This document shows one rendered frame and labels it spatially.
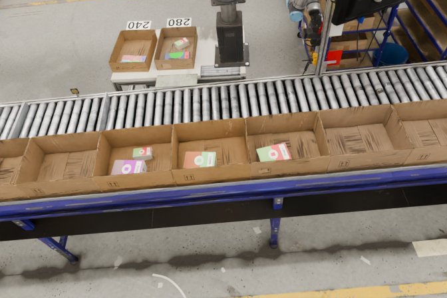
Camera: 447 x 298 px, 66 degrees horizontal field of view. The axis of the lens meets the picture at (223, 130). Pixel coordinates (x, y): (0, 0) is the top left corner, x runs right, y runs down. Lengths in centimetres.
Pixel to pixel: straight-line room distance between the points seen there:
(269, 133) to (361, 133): 51
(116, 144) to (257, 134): 81
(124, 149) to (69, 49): 261
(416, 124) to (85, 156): 188
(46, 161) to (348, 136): 172
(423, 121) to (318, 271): 118
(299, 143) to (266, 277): 103
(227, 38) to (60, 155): 130
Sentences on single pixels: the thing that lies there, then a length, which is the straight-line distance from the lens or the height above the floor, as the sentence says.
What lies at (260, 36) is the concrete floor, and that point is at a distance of 406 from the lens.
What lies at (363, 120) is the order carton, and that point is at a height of 93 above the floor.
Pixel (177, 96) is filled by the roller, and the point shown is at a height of 75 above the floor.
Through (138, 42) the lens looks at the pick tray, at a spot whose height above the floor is 76.
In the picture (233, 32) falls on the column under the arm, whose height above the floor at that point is 103.
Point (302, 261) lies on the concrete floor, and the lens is 261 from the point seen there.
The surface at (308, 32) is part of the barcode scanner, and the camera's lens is 233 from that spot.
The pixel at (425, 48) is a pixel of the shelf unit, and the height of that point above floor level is 34.
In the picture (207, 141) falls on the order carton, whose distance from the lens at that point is 198.
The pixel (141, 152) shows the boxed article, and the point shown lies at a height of 93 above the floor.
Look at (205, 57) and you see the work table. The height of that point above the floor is 75.
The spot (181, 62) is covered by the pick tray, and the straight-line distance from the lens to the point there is 257.
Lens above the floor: 248
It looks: 52 degrees down
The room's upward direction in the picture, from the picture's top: 7 degrees counter-clockwise
